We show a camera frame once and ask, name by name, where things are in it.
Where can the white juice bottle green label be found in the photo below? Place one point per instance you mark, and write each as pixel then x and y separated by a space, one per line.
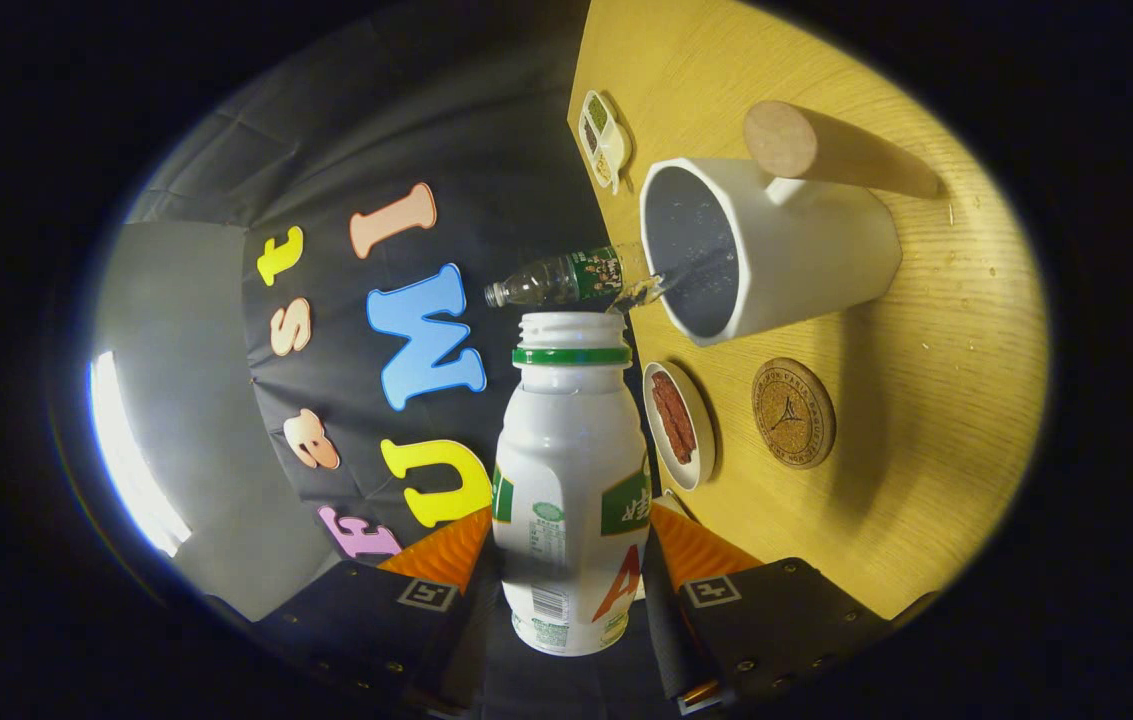
pixel 566 450

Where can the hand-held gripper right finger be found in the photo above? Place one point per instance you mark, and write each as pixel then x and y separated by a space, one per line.
pixel 776 620

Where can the wooden table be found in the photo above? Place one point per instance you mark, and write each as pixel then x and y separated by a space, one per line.
pixel 926 400

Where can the white divided dish with beans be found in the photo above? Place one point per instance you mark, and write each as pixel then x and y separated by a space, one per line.
pixel 604 140

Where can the brown sausage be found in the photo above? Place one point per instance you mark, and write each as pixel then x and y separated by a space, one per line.
pixel 684 435
pixel 663 405

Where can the black backdrop cloth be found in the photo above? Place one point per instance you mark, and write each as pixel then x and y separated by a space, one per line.
pixel 326 150

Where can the clear plastic water bottle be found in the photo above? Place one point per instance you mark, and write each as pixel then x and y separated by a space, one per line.
pixel 556 280

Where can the round cork coaster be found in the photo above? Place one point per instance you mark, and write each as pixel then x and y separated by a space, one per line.
pixel 794 413

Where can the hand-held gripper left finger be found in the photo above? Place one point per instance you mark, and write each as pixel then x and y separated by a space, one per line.
pixel 356 620

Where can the white round plate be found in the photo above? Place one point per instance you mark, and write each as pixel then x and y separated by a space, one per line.
pixel 704 430

